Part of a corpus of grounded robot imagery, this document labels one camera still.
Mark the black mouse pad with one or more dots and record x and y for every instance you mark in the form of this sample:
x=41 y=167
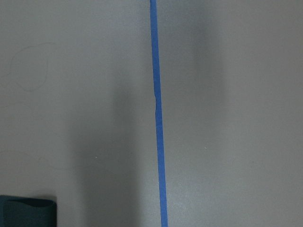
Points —
x=27 y=212

